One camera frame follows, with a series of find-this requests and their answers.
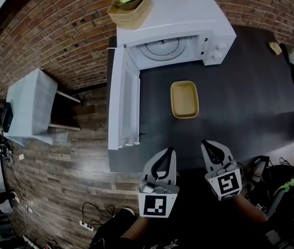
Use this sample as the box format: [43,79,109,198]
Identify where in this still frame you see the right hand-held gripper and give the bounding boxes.
[201,139,243,201]

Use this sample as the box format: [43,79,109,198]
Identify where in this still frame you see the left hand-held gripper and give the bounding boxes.
[138,146,180,218]

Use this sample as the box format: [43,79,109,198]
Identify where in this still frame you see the tan rectangular tray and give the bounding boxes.
[170,80,200,120]

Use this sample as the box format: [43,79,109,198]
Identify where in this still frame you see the white microwave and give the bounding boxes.
[107,0,237,151]

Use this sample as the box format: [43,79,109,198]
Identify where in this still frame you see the person's left forearm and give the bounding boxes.
[120,215,153,244]

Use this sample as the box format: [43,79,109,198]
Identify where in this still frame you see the person's right forearm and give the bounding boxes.
[233,194,270,223]

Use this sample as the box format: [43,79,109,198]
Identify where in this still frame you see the glass microwave turntable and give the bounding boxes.
[137,36,188,61]

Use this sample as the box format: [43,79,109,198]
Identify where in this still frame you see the dark table with white legs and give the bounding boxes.
[107,24,294,174]

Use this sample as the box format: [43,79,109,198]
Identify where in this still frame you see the person's black clothes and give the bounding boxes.
[88,168,294,249]

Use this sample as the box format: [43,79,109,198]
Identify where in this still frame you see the white power strip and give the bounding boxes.
[79,220,96,232]

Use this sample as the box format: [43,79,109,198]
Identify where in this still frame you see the small tan rag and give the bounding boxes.
[268,41,283,56]

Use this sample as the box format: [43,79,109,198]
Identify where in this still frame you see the small table with grey cloth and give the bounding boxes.
[6,67,82,147]

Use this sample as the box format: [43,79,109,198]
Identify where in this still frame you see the stack of tan trays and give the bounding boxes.
[107,0,152,31]

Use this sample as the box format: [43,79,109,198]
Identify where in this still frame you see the black box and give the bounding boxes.
[1,102,15,133]

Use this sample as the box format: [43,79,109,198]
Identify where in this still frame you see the black floor cable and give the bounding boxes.
[81,202,117,226]

